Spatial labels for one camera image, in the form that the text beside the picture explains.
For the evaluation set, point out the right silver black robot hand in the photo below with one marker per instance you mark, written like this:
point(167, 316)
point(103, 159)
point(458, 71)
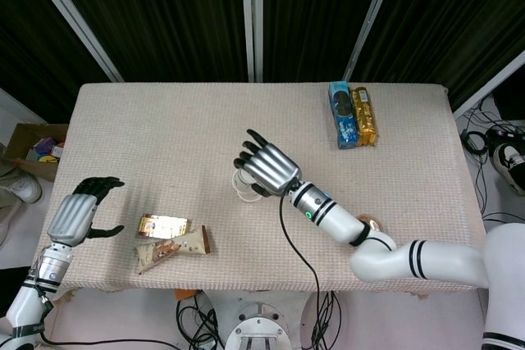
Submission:
point(272, 169)

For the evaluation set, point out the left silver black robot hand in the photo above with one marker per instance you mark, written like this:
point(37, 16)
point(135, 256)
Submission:
point(71, 219)

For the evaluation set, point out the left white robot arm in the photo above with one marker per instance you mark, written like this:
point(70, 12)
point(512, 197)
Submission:
point(20, 309)

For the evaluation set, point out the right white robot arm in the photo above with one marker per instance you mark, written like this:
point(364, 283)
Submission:
point(430, 260)

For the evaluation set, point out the silver robot base column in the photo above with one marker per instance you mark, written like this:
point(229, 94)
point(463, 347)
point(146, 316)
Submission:
point(256, 327)

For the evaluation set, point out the white shoe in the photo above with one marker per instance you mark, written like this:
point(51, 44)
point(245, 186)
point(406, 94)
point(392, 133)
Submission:
point(22, 186)

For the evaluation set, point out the blue cookie box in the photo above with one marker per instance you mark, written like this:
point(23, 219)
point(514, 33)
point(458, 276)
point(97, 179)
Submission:
point(342, 120)

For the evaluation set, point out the red and gold snack box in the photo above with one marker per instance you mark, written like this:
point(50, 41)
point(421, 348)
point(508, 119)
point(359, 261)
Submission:
point(164, 225)

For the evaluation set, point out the brown cardboard box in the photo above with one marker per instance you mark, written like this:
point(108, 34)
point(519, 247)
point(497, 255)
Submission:
point(18, 141)

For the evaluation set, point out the beige printed snack bag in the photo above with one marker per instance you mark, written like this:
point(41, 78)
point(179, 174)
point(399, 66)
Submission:
point(172, 249)

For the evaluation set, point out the gold foil cookie pack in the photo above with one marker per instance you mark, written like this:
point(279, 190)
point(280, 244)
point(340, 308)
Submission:
point(366, 120)

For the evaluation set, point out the beige woven tablecloth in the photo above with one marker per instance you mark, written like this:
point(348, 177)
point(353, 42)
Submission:
point(164, 141)

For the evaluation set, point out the clear plastic cookie tub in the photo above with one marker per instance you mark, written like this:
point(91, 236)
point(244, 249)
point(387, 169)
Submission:
point(375, 223)

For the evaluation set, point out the small orange object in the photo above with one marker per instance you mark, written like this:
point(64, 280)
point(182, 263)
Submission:
point(185, 294)

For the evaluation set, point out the black curtain panel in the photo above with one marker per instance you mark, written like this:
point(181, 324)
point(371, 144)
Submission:
point(311, 18)
point(451, 10)
point(164, 18)
point(33, 38)

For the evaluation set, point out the black and white sneaker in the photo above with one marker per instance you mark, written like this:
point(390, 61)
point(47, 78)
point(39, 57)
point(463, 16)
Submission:
point(508, 161)

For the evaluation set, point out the black equipment box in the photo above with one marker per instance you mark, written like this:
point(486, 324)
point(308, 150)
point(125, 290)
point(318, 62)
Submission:
point(512, 98)

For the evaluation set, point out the grey metal frame post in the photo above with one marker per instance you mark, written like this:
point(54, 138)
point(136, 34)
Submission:
point(74, 22)
point(488, 83)
point(371, 22)
point(251, 18)

